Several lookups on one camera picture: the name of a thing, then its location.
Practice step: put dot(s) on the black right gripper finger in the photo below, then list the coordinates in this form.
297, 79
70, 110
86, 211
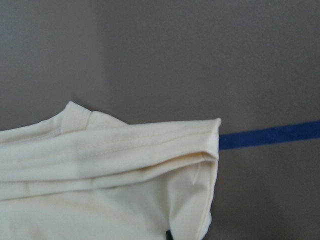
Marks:
168, 235

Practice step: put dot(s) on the cream long-sleeve graphic shirt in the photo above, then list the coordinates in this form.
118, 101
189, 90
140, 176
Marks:
86, 175

